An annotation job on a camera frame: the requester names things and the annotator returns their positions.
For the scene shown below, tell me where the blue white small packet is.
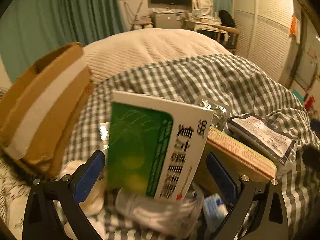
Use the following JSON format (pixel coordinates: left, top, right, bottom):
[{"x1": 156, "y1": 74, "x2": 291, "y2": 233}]
[{"x1": 202, "y1": 194, "x2": 229, "y2": 222}]

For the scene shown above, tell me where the white cat-shaped toy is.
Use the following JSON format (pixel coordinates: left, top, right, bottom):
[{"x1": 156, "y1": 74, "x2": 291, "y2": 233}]
[{"x1": 60, "y1": 160, "x2": 108, "y2": 217}]

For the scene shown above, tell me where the clear jar of floss picks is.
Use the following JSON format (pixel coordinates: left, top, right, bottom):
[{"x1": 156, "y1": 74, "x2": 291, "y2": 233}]
[{"x1": 115, "y1": 187, "x2": 204, "y2": 238}]

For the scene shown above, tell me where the white dressing table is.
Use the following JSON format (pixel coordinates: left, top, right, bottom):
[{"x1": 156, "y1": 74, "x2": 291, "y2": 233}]
[{"x1": 184, "y1": 17, "x2": 226, "y2": 40}]

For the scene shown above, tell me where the white louvred wardrobe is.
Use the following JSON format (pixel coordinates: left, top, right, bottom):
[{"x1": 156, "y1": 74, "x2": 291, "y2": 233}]
[{"x1": 231, "y1": 0, "x2": 294, "y2": 82}]

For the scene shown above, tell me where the dark blue labelled packet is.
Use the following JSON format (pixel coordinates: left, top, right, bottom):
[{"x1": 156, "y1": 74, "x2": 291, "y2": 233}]
[{"x1": 226, "y1": 114, "x2": 298, "y2": 172}]

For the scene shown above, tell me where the wooden chair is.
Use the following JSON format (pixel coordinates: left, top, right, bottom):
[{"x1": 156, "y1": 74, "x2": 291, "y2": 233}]
[{"x1": 212, "y1": 24, "x2": 241, "y2": 49}]

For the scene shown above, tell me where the cream textured pillow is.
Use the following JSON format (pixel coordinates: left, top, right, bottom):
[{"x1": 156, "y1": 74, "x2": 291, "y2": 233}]
[{"x1": 82, "y1": 28, "x2": 233, "y2": 84}]

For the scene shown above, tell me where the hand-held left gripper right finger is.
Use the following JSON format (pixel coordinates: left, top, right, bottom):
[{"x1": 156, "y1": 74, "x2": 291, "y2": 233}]
[{"x1": 206, "y1": 152, "x2": 297, "y2": 240}]

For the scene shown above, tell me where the taped cardboard box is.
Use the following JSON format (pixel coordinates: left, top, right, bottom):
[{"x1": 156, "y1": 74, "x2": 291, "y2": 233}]
[{"x1": 0, "y1": 42, "x2": 94, "y2": 179}]

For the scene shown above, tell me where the orange hanging cloth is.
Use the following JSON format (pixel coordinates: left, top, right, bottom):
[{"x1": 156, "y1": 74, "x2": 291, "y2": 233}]
[{"x1": 289, "y1": 15, "x2": 301, "y2": 36}]

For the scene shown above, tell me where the grey small cabinet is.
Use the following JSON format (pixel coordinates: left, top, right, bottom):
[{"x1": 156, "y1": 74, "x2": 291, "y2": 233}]
[{"x1": 153, "y1": 12, "x2": 183, "y2": 29}]

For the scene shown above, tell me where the beige flat box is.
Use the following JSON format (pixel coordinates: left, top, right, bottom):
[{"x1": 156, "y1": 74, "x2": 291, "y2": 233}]
[{"x1": 200, "y1": 127, "x2": 277, "y2": 183}]

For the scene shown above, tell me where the black bag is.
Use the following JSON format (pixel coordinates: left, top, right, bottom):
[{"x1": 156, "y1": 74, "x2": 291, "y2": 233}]
[{"x1": 219, "y1": 9, "x2": 236, "y2": 28}]

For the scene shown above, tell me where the silver foil blister pack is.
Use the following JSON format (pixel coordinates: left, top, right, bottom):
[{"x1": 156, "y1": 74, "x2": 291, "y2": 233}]
[{"x1": 196, "y1": 97, "x2": 232, "y2": 130}]

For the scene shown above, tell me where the white drying rack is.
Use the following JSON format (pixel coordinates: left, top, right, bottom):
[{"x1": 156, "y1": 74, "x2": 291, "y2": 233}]
[{"x1": 124, "y1": 0, "x2": 153, "y2": 30}]

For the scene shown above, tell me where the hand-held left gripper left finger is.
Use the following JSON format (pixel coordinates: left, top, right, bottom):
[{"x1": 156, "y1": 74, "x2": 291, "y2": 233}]
[{"x1": 22, "y1": 150, "x2": 108, "y2": 240}]

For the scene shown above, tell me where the green white medicine box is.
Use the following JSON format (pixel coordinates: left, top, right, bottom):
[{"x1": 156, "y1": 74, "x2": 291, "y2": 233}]
[{"x1": 105, "y1": 90, "x2": 214, "y2": 203}]

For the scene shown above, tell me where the white oval mirror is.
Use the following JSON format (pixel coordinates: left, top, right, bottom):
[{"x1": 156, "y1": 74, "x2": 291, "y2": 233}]
[{"x1": 192, "y1": 0, "x2": 213, "y2": 11}]

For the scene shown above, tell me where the grey white checked blanket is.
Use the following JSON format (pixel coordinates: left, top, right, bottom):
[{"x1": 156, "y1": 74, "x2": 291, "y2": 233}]
[{"x1": 57, "y1": 54, "x2": 320, "y2": 240}]

